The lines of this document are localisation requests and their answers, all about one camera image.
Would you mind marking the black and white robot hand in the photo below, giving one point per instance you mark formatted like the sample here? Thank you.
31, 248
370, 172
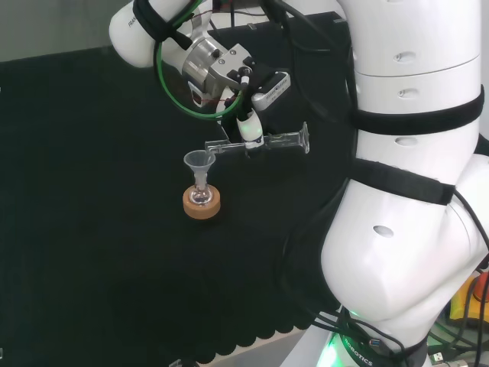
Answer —
250, 130

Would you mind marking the clear graduated cylinder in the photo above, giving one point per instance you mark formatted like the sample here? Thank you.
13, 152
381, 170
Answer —
282, 141

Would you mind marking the small round-bottom glass flask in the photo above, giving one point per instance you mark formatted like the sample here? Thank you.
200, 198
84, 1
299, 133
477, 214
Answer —
200, 195

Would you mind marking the clear plastic funnel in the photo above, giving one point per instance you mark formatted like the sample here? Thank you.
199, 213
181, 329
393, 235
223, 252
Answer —
199, 160

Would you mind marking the black bench cloth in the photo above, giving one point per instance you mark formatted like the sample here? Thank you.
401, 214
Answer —
95, 191

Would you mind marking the yellow stop button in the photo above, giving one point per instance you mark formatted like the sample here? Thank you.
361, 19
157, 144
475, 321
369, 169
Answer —
464, 302

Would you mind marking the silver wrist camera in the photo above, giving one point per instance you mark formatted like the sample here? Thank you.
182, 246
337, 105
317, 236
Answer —
272, 91

